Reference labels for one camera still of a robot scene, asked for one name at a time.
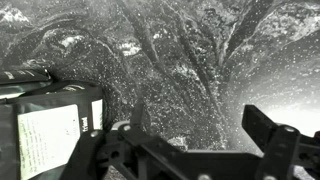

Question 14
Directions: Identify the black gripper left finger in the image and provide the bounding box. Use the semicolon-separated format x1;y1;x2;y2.
59;102;188;180

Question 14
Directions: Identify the black green label printer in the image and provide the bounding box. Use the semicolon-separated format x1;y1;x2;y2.
0;79;106;180

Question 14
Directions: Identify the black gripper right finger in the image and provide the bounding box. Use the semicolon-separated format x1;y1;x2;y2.
241;104;320;180

